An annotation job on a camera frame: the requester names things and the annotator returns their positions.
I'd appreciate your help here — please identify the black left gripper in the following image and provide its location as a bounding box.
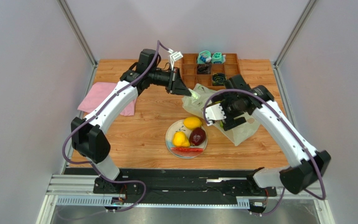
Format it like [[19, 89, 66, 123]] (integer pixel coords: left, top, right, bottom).
[[149, 67, 192, 97]]

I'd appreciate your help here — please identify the pale green avocado plastic bag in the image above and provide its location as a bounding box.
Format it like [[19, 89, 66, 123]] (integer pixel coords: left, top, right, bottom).
[[181, 84, 261, 146]]

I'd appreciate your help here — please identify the yellow fake mango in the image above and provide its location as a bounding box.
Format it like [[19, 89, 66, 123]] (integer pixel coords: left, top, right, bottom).
[[183, 117, 202, 130]]

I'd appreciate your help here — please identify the dark red fake apple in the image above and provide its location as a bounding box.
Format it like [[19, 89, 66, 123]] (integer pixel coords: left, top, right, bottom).
[[189, 127, 207, 146]]

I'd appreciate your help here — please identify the yellow fake lemon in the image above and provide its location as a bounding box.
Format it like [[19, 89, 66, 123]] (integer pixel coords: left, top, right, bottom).
[[172, 131, 191, 147]]

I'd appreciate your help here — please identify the red fake watermelon slice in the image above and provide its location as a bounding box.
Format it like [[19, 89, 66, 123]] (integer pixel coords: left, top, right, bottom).
[[170, 147, 204, 157]]

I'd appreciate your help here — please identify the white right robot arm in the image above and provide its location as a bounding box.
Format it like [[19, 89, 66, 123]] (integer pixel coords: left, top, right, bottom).
[[217, 75, 331, 200]]

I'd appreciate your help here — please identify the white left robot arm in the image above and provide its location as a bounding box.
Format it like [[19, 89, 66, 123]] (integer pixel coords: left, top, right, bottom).
[[69, 49, 191, 183]]

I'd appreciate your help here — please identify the dark rolled sock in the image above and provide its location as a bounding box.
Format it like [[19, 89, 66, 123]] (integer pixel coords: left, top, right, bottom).
[[196, 64, 212, 75]]

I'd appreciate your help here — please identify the wooden compartment tray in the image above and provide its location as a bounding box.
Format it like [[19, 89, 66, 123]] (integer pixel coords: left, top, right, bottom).
[[179, 53, 241, 90]]

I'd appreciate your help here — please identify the teal rolled sock left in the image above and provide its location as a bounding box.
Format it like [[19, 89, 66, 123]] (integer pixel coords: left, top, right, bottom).
[[197, 50, 212, 64]]

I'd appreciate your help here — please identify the teal rolled sock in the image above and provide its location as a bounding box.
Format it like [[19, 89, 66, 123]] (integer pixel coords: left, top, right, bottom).
[[211, 52, 226, 64], [197, 50, 212, 64]]

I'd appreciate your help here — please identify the white blue ceramic plate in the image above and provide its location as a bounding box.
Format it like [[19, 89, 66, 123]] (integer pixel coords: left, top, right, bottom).
[[165, 117, 208, 159]]

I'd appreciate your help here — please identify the teal rolled sock right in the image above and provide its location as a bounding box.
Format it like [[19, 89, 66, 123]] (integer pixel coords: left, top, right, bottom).
[[211, 52, 226, 64]]

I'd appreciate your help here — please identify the pink folded t-shirt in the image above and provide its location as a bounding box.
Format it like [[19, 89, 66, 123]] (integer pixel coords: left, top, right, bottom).
[[77, 82, 137, 116]]

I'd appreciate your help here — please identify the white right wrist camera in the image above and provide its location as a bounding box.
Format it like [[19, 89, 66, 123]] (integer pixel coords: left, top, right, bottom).
[[204, 103, 226, 126]]

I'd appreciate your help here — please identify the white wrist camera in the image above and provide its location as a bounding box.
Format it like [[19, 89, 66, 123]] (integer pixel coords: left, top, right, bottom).
[[204, 103, 226, 126], [167, 49, 183, 70]]

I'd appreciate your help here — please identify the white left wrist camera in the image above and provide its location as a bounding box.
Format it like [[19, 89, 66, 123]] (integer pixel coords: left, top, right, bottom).
[[167, 49, 183, 70]]

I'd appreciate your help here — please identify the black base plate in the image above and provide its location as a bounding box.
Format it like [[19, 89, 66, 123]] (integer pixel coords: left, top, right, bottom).
[[93, 169, 277, 205]]

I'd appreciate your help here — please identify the aluminium frame rail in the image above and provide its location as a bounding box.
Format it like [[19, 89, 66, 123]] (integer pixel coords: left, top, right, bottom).
[[37, 168, 334, 224]]

